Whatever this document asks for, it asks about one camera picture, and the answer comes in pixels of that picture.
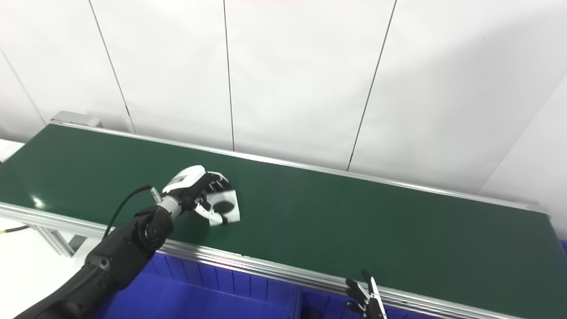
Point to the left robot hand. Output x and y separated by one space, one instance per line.
186 181

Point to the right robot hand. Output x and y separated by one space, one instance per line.
371 305

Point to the white square part round hole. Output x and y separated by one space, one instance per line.
232 199

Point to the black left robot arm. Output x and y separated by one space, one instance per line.
119 252

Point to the large blue plastic bin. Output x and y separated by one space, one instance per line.
564 247
199 292

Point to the aluminium conveyor leg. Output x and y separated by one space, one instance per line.
57 241

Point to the green conveyor belt aluminium frame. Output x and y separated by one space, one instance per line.
354 226

